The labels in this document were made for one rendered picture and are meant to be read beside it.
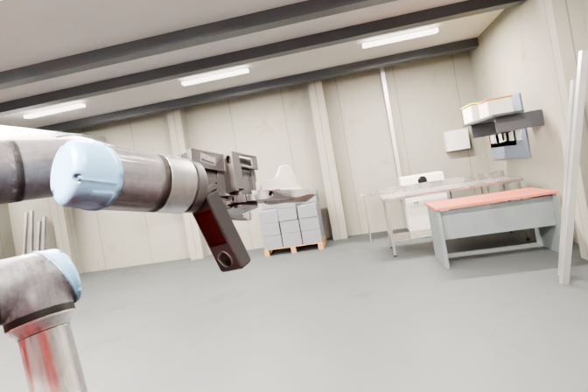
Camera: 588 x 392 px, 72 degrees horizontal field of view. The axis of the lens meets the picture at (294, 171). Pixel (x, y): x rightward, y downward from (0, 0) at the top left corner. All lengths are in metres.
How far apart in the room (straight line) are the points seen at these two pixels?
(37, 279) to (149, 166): 0.44
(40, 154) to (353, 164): 8.20
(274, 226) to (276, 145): 1.92
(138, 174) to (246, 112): 8.55
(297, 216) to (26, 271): 7.06
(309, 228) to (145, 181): 7.27
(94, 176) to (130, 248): 9.77
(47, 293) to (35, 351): 0.10
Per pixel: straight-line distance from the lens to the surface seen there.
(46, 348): 0.89
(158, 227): 9.81
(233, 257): 0.57
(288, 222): 7.76
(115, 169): 0.48
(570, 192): 4.66
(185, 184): 0.52
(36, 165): 0.55
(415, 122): 8.75
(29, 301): 0.88
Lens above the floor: 1.46
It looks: 1 degrees up
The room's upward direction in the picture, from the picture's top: 9 degrees counter-clockwise
